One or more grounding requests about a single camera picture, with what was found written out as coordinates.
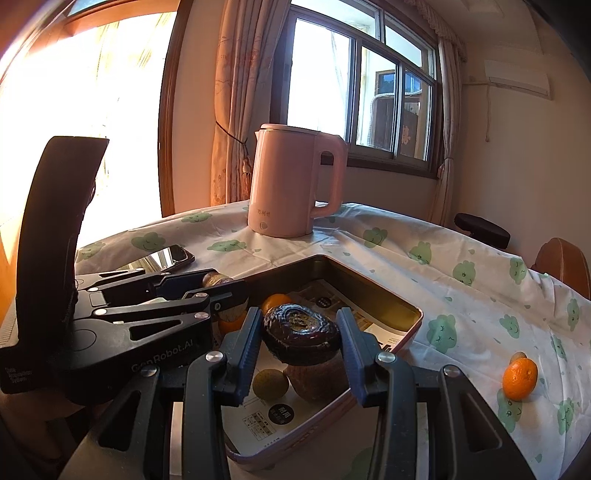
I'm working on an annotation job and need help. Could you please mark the round brown kiwi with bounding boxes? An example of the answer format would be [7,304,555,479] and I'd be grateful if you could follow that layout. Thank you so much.
[252,368,290,401]

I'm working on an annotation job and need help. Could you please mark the white air conditioner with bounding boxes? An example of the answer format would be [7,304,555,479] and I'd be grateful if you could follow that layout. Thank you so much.
[484,60,552,100]

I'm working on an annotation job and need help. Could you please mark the small orange mandarin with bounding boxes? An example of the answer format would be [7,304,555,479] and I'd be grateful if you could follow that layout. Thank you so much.
[261,294,294,317]

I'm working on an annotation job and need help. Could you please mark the black smartphone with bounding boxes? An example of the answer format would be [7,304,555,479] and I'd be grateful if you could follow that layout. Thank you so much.
[113,244,195,273]

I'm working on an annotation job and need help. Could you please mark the wooden framed glass door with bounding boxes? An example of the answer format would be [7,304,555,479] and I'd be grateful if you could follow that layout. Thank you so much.
[0,0,192,324]

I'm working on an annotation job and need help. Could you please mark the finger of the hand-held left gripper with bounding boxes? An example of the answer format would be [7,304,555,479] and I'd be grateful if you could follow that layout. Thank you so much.
[71,279,250,340]
[76,268,218,305]

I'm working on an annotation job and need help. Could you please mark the pink electric kettle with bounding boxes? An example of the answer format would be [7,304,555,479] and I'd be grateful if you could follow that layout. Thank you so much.
[247,123,348,238]

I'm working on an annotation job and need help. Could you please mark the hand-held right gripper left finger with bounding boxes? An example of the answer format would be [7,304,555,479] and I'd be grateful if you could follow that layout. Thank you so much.
[69,307,264,480]

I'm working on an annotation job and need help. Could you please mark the pink tin box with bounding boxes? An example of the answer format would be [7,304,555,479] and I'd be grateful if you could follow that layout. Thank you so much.
[210,254,423,472]

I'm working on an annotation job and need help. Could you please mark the black chair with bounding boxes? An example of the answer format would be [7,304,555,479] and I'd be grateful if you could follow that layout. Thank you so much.
[454,213,511,252]

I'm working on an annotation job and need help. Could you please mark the large orange mandarin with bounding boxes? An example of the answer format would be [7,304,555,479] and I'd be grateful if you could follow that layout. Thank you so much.
[502,357,539,401]

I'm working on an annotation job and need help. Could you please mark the beige patterned curtain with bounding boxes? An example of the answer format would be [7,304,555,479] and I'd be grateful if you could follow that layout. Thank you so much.
[210,0,291,206]
[422,0,469,227]

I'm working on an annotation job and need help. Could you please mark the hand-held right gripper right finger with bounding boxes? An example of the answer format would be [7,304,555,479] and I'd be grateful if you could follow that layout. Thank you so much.
[336,308,539,480]

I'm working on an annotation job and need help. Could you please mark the air conditioner cord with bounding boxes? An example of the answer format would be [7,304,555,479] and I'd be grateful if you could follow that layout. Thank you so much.
[462,78,492,144]

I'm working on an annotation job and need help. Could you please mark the printed paper leaflet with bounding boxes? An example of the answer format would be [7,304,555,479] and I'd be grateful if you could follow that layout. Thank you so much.
[222,279,409,457]

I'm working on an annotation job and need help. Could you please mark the sliding glass window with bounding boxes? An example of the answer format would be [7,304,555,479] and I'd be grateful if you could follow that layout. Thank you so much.
[270,0,444,178]

